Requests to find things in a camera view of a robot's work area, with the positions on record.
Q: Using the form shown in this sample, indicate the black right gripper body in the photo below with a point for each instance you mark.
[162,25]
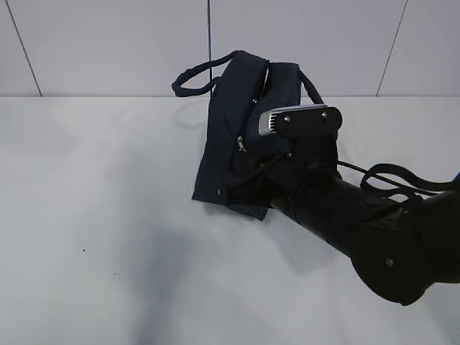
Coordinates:
[259,180]

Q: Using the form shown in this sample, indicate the dark navy lunch bag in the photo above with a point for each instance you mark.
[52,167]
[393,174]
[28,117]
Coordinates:
[242,87]

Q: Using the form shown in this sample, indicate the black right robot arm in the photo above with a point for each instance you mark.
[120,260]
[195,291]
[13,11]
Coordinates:
[400,241]

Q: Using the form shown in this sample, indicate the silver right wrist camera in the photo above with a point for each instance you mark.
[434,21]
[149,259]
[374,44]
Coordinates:
[293,122]

